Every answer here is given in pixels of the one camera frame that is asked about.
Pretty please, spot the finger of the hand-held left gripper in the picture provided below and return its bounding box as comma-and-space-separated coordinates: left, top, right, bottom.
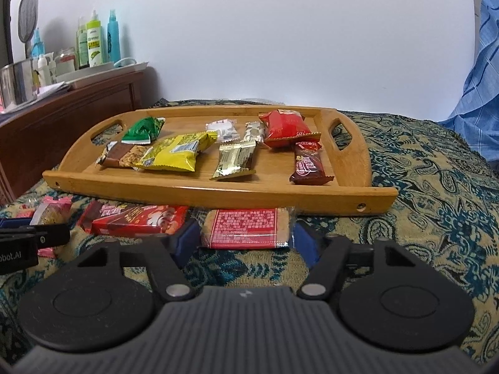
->
0, 223, 72, 249
0, 217, 34, 229

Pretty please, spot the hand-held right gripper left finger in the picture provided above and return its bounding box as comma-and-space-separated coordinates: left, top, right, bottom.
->
75, 218, 202, 303

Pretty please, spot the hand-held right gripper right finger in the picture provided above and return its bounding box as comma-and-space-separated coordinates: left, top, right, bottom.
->
292, 220, 409, 302

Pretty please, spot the pink cookie packet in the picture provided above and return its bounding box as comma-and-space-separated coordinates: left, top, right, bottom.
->
31, 197, 73, 258

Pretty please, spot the red label cracker packet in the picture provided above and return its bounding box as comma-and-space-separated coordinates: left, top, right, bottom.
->
200, 207, 293, 251
10, 199, 37, 221

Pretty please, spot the long red snack bar packet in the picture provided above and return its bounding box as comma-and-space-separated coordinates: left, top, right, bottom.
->
77, 200, 190, 237

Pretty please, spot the wooden tray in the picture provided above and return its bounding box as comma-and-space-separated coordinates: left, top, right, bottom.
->
42, 106, 399, 216

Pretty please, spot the yellow snack packet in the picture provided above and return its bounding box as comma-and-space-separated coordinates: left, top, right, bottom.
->
134, 132, 219, 173

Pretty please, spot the chocolate granola bar packet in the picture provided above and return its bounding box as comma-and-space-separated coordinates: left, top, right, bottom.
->
95, 141, 153, 170

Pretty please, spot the red snack bag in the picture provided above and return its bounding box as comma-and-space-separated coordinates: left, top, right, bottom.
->
258, 109, 322, 151

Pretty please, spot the white candy packet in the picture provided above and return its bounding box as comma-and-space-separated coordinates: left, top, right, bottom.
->
205, 118, 240, 142

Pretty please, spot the green snack packet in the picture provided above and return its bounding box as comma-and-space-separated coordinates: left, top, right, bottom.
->
121, 116, 166, 145

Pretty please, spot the clear nut packet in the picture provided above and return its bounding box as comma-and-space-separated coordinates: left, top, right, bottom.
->
242, 121, 266, 143

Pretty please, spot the brown chocolate bar packet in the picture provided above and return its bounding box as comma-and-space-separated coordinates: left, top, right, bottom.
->
289, 140, 335, 186

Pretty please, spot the gold snack packet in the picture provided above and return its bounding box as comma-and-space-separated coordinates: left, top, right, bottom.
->
209, 139, 258, 182

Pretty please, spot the brown wooden dresser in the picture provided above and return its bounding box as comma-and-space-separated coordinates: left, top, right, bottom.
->
0, 66, 157, 205

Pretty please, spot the patterned teal blanket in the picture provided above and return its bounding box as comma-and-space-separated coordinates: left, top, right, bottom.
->
0, 97, 499, 374

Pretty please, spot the stack of papers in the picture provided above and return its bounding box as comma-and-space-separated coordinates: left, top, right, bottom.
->
37, 82, 73, 98

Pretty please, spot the metal pot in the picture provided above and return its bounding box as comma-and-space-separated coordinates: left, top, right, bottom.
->
0, 58, 38, 107

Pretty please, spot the white pump bottle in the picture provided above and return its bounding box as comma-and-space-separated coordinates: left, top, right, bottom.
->
37, 52, 54, 85

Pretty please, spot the glass jar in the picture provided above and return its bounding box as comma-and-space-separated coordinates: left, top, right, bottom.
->
55, 47, 76, 74

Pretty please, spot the white plastic tray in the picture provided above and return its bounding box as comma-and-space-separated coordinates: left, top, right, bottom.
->
55, 60, 150, 90

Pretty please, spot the small teal spray bottle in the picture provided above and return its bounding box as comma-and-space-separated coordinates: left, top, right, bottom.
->
31, 27, 45, 61

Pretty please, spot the pale green spray bottle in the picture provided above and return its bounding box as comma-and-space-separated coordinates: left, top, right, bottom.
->
77, 16, 90, 70

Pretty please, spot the white bottle green label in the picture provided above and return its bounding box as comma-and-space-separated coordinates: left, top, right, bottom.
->
86, 10, 104, 68

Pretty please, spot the round grey fan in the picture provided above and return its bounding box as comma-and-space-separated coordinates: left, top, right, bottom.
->
17, 0, 40, 43

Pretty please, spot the tall teal bottle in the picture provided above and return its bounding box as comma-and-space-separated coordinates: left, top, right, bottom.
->
107, 9, 121, 63

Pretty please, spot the blue plaid cloth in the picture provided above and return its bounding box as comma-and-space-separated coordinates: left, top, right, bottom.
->
438, 0, 499, 160

